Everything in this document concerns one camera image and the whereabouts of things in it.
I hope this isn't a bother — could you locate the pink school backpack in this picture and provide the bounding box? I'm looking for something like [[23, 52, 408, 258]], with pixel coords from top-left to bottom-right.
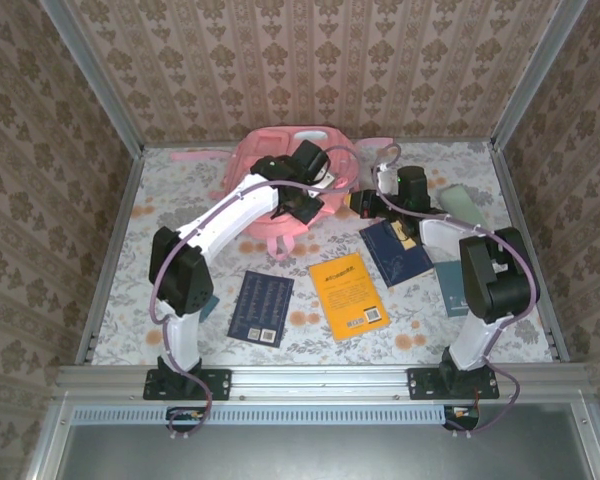
[[172, 125, 396, 261]]

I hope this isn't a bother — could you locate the pale green pencil case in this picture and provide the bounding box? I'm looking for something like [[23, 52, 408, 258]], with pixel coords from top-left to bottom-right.
[[438, 183, 487, 232]]

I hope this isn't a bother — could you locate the navy notebook with gold print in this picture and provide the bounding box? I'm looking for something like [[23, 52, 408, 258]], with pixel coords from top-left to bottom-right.
[[358, 218, 435, 290]]

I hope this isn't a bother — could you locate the yellow book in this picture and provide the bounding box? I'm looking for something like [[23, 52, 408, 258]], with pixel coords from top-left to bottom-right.
[[308, 251, 392, 344]]

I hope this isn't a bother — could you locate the slate teal notebook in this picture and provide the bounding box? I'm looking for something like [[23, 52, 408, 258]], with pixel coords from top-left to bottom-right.
[[433, 259, 471, 319]]

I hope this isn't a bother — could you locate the dark blue book black spine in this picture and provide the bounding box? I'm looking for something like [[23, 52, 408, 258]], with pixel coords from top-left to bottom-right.
[[226, 269, 296, 350]]

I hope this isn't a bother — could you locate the small dark teal pouch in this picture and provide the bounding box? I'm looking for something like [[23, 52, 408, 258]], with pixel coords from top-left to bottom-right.
[[199, 294, 221, 322]]

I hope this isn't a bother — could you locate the floral tablecloth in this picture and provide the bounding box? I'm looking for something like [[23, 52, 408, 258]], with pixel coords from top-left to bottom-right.
[[92, 142, 556, 366]]

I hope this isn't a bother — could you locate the grey metal sheet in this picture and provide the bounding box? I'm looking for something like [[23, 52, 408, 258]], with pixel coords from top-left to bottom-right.
[[54, 402, 596, 480]]

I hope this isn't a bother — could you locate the aluminium side rail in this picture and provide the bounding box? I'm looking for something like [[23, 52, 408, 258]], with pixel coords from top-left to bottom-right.
[[489, 142, 572, 365], [73, 144, 147, 366]]

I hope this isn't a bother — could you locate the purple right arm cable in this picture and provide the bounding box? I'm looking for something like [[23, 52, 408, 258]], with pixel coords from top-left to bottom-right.
[[372, 143, 540, 439]]

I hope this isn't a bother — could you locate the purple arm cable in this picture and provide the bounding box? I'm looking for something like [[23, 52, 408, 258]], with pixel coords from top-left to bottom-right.
[[149, 144, 364, 444], [372, 143, 540, 439]]

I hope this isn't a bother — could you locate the aluminium frame post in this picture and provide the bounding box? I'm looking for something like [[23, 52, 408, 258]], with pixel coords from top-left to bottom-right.
[[489, 0, 590, 154], [38, 0, 147, 157]]

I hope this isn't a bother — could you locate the aluminium front rail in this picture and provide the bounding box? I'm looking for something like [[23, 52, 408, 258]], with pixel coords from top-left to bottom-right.
[[54, 363, 597, 404]]

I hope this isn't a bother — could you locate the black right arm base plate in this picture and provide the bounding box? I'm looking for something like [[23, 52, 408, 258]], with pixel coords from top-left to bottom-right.
[[407, 367, 500, 401]]

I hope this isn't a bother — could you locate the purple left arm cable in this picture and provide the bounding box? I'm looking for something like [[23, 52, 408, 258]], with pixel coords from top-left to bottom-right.
[[149, 144, 364, 444]]

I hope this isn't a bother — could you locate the grey slotted cable duct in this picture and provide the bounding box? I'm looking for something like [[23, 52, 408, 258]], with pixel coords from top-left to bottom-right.
[[72, 404, 454, 426]]

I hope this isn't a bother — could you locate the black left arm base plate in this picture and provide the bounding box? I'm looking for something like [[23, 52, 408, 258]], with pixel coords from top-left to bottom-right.
[[144, 367, 232, 401]]

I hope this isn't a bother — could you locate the small controller board with wires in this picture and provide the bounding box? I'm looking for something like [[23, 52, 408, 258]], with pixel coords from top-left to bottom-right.
[[443, 403, 482, 432], [165, 405, 206, 435]]

